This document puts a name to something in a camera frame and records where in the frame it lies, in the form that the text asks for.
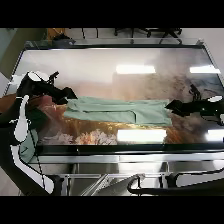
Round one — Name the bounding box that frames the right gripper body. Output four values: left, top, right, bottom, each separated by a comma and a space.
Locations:
164, 99, 194, 118

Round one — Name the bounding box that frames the silver frame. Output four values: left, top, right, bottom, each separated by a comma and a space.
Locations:
0, 39, 224, 197

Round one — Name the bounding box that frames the black cable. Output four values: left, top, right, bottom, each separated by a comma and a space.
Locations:
126, 173, 224, 197

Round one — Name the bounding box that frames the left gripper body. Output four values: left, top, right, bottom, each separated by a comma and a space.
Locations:
51, 86, 79, 104

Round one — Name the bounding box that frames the black office chair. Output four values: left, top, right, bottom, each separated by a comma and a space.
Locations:
114, 27, 152, 39
146, 27, 183, 39

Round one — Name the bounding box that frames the brown garment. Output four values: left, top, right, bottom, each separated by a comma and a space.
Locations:
0, 94, 68, 116

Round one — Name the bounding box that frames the pale green garment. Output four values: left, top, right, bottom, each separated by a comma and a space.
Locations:
18, 127, 40, 162
62, 95, 174, 128

